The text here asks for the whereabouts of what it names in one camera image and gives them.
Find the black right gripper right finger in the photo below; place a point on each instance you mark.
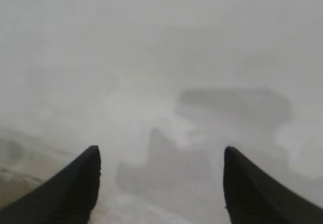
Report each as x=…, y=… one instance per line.
x=257, y=196

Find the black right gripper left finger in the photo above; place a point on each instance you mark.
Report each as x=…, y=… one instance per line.
x=63, y=191

